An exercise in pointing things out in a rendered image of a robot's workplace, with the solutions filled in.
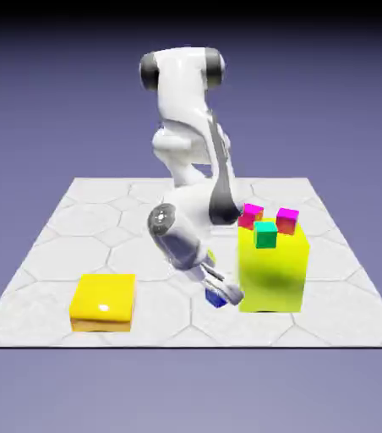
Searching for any large lime yellow box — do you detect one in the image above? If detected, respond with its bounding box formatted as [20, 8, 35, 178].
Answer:
[237, 217, 311, 314]

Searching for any small magenta cube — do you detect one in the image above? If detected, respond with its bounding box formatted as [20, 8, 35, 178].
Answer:
[237, 203, 265, 231]
[276, 207, 300, 236]

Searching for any small blue cube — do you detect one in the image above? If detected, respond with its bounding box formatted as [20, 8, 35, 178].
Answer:
[205, 288, 228, 309]

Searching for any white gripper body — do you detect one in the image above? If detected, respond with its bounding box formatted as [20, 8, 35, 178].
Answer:
[199, 264, 245, 306]

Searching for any small green cube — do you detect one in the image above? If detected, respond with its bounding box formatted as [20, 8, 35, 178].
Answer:
[254, 221, 279, 249]

